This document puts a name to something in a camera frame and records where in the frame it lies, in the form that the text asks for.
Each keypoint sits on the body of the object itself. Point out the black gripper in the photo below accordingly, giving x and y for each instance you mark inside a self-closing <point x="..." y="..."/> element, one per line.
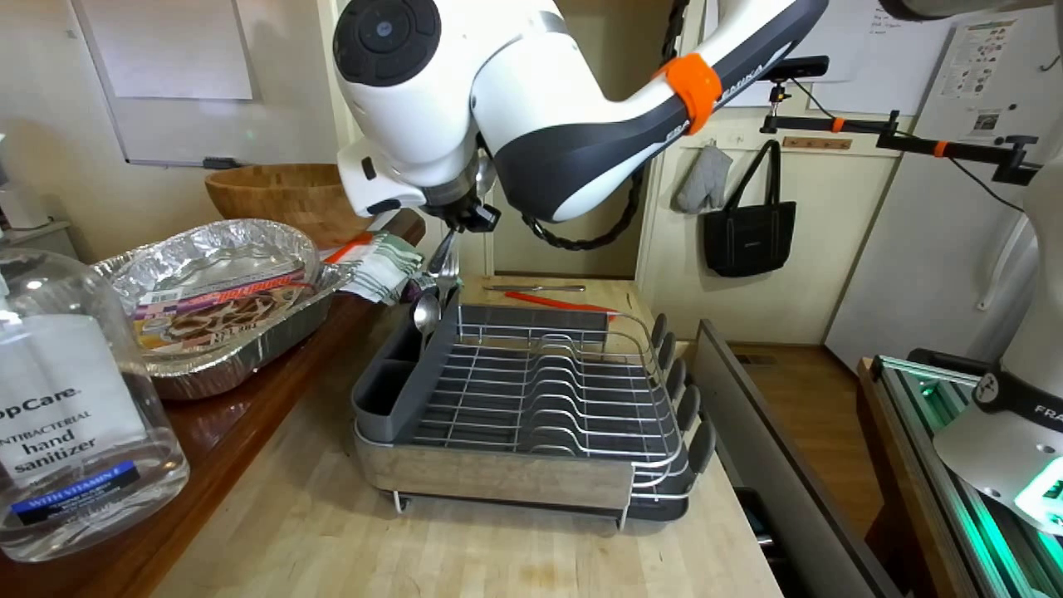
<point x="470" y="213"/>

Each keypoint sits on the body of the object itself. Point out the small steel spoon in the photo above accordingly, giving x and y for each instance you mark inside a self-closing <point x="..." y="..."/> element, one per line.
<point x="443" y="260"/>

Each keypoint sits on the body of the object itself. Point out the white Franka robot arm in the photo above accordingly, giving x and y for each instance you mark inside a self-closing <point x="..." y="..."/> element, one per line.
<point x="532" y="88"/>

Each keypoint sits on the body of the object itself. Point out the green striped dish towel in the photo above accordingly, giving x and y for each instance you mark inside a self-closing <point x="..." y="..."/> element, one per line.
<point x="382" y="271"/>

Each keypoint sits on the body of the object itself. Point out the large steel spoon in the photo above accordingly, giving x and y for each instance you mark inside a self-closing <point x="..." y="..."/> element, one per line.
<point x="427" y="315"/>

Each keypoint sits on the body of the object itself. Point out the red silicone spatula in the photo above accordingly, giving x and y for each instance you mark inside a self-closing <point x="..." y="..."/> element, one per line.
<point x="553" y="302"/>

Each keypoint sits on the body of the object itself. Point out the orange plastic utensil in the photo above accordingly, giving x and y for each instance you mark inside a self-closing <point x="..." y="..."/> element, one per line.
<point x="345" y="251"/>

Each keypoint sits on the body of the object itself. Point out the grey oven mitt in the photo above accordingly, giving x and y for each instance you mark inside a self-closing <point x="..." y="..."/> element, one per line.
<point x="703" y="186"/>

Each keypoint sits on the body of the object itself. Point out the aluminium foil tray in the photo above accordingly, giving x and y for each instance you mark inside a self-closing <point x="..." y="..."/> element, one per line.
<point x="252" y="352"/>

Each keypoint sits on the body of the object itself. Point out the black tote bag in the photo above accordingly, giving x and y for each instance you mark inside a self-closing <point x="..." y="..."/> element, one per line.
<point x="749" y="238"/>

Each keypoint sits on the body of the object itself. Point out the clear plastic snack bag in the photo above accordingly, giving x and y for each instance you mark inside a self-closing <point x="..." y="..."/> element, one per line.
<point x="209" y="316"/>

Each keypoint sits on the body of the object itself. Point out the dark wood counter ledge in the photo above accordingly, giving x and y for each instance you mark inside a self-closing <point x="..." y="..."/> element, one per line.
<point x="221" y="432"/>

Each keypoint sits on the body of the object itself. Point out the white tall cabinet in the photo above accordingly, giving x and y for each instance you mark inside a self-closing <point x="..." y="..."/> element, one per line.
<point x="842" y="255"/>

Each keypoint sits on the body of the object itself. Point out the clear hand sanitizer bottle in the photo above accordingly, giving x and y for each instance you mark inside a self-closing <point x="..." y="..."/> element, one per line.
<point x="76" y="420"/>

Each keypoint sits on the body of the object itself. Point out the white refrigerator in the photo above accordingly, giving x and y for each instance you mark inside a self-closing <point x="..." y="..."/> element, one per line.
<point x="919" y="267"/>

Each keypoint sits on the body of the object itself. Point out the printed paper sheet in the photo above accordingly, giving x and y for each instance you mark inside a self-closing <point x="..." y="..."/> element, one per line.
<point x="983" y="77"/>

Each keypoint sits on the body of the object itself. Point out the white wall whiteboard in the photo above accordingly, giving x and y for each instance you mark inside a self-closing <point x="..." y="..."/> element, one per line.
<point x="200" y="127"/>

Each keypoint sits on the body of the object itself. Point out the black stereo camera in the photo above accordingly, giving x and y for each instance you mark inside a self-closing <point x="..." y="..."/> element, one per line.
<point x="797" y="69"/>

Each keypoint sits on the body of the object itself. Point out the black camera stand rod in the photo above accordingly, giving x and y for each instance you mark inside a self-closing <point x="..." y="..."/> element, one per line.
<point x="850" y="125"/>

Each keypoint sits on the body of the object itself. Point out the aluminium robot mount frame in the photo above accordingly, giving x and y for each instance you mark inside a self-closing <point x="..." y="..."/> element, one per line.
<point x="1002" y="459"/>

